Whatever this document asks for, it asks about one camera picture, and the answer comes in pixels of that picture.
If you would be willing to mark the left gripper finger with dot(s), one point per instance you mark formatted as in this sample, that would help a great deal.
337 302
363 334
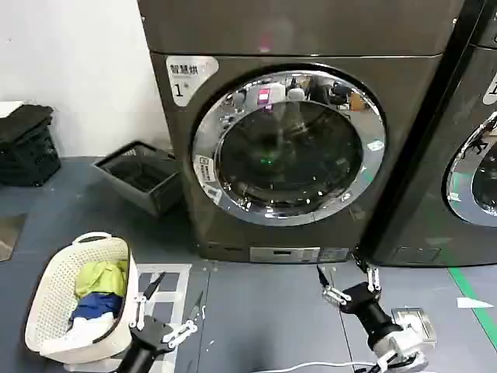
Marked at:
140 309
182 332

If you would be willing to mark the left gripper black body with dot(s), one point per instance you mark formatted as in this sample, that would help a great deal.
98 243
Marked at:
145 342

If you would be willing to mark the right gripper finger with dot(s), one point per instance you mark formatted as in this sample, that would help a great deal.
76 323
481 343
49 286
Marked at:
336 296
373 280

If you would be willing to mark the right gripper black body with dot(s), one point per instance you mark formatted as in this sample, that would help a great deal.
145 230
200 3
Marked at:
367 307

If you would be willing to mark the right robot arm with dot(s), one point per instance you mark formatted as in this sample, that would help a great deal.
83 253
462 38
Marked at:
400 346

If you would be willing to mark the blue garment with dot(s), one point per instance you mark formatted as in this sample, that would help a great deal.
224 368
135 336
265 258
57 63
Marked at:
97 305

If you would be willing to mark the green garment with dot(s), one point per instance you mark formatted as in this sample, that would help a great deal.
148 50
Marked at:
101 277

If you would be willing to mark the steel floor socket box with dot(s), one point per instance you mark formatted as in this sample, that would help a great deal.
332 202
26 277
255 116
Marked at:
421 322

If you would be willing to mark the white garment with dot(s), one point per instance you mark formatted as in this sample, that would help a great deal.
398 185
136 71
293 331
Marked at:
87 330

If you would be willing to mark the white woven laundry basket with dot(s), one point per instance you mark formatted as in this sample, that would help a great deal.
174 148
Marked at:
50 295

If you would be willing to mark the green floor tape strip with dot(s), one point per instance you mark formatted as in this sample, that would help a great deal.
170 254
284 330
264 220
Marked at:
471 295

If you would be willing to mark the white paper scrap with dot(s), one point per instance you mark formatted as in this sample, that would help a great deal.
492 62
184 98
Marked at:
473 303

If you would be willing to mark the dark grey plastic bin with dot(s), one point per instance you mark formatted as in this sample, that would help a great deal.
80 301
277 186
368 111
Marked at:
155 194

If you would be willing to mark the grey metal floor plate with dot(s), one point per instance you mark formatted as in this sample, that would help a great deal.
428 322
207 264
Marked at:
11 237

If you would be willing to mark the round glass dryer door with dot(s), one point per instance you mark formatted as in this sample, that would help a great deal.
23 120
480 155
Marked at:
490 175
291 155

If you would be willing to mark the black plastic crate stack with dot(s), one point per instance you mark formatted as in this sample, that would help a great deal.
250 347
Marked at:
27 147

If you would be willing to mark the white flat board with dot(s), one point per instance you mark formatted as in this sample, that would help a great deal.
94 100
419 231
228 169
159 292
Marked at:
9 109

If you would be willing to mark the grey dryer with label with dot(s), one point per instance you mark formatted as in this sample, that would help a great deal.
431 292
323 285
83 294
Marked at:
310 35

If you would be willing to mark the white floor tape frame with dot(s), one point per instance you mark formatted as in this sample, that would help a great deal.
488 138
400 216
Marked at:
175 283

